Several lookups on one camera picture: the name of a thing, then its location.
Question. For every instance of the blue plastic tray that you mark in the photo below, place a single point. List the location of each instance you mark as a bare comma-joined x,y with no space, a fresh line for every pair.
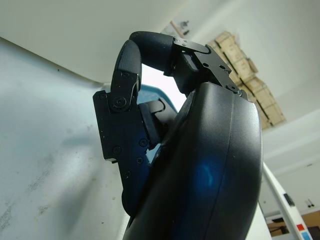
155,93

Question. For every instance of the cream white two-slot toaster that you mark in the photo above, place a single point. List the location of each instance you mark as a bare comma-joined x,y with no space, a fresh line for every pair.
75,30

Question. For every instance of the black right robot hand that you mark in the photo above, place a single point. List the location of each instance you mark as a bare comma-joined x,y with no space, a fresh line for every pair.
200,162

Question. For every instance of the wooden crate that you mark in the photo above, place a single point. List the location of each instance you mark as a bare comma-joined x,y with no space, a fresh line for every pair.
262,95

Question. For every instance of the white post with coloured stickers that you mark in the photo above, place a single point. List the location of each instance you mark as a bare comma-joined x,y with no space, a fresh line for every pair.
287,207

